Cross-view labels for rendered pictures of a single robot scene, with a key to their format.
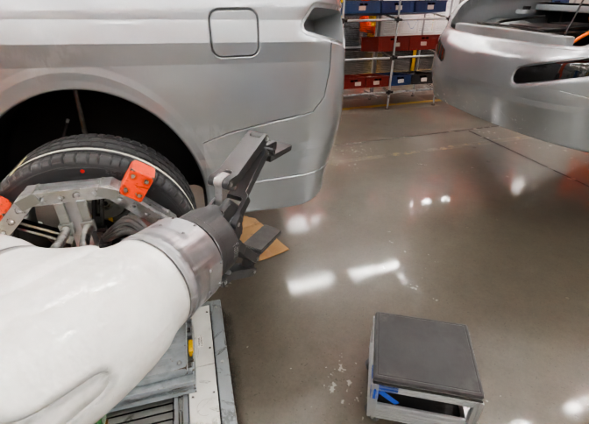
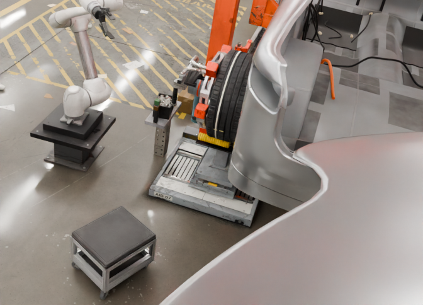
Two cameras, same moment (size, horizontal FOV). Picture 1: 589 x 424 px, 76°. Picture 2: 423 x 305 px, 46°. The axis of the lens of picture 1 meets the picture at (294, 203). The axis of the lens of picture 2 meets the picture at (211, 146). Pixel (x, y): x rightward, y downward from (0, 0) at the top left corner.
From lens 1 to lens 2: 3.42 m
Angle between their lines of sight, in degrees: 91
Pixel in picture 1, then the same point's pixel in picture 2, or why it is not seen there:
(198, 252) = (90, 5)
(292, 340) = (197, 245)
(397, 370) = (116, 213)
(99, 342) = not seen: outside the picture
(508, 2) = not seen: outside the picture
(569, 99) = not seen: outside the picture
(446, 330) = (112, 251)
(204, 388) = (189, 190)
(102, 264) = not seen: outside the picture
